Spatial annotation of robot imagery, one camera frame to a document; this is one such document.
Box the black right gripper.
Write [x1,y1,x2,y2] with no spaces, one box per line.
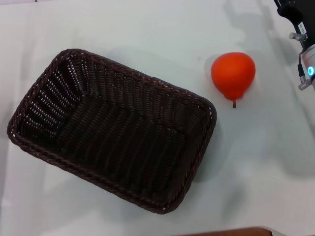
[274,0,315,52]

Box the orange plastic pear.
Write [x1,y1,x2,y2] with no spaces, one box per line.
[210,52,256,109]

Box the dark brown woven basket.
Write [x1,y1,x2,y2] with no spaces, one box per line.
[6,48,218,215]

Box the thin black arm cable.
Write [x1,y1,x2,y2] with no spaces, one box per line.
[289,32,312,91]

